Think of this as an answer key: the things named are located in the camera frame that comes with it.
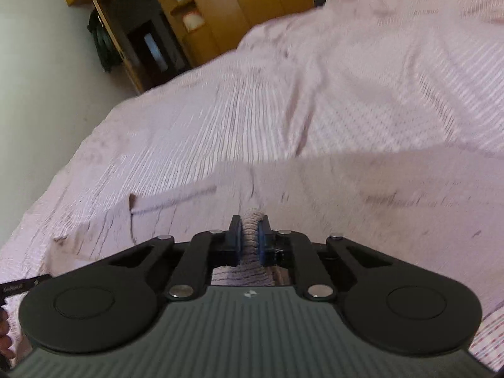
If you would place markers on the dark hanging clothes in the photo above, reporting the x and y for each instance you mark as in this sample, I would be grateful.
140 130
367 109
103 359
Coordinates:
101 41

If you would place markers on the pale pink small garment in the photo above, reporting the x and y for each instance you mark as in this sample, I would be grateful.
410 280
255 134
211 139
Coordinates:
354 204

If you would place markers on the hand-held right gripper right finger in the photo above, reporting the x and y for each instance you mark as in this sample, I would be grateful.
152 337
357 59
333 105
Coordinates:
265 244

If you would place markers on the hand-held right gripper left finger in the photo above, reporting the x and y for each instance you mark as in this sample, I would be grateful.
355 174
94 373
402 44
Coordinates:
235 241

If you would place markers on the person's left hand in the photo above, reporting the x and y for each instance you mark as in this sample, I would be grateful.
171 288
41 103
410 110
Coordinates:
6 334

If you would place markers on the wooden wardrobe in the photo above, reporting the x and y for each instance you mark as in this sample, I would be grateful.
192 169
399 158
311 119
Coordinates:
220 12

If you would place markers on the white item on shelf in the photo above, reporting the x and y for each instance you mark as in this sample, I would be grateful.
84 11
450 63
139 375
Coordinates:
193 21

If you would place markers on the pink checked blanket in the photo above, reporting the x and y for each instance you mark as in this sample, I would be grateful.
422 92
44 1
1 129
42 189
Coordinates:
315 86

